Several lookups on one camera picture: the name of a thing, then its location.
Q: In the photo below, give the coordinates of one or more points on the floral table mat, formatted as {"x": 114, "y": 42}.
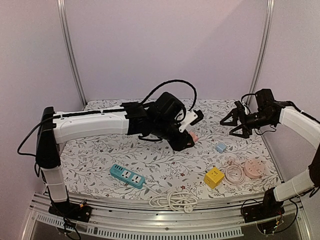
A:
{"x": 86, "y": 162}

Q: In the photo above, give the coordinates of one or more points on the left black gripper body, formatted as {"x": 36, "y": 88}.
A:
{"x": 163, "y": 129}

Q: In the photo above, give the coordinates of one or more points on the left aluminium frame post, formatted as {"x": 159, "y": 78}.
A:
{"x": 62, "y": 11}

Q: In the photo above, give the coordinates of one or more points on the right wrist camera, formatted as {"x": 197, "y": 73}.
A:
{"x": 242, "y": 106}

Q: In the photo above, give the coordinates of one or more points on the blue plug adapter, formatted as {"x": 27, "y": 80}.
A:
{"x": 221, "y": 147}

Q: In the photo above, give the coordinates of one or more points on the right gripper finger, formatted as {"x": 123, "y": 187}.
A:
{"x": 241, "y": 131}
{"x": 233, "y": 118}

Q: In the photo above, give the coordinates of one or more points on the aluminium front rail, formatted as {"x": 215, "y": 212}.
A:
{"x": 212, "y": 219}

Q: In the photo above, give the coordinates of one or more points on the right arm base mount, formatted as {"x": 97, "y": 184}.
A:
{"x": 253, "y": 210}

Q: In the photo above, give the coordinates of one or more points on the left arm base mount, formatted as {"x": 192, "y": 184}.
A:
{"x": 72, "y": 211}

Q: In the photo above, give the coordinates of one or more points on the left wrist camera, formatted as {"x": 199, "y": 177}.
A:
{"x": 191, "y": 118}

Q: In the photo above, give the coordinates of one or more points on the teal power strip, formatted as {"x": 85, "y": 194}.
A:
{"x": 129, "y": 177}

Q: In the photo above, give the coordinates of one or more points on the right aluminium frame post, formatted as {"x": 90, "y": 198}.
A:
{"x": 270, "y": 6}

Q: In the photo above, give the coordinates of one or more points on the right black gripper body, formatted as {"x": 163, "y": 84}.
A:
{"x": 244, "y": 120}

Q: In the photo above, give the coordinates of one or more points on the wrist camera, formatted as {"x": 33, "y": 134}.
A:
{"x": 242, "y": 106}
{"x": 191, "y": 118}

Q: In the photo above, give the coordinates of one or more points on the pink plug adapter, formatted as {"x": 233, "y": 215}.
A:
{"x": 195, "y": 138}

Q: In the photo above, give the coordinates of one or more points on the yellow cube socket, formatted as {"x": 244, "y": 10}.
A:
{"x": 214, "y": 177}

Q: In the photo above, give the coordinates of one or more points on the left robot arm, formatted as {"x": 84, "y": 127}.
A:
{"x": 56, "y": 128}

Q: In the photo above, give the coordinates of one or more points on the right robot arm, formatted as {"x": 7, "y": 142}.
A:
{"x": 302, "y": 146}

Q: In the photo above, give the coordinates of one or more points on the aluminium frame post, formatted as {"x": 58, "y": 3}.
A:
{"x": 62, "y": 11}
{"x": 270, "y": 6}

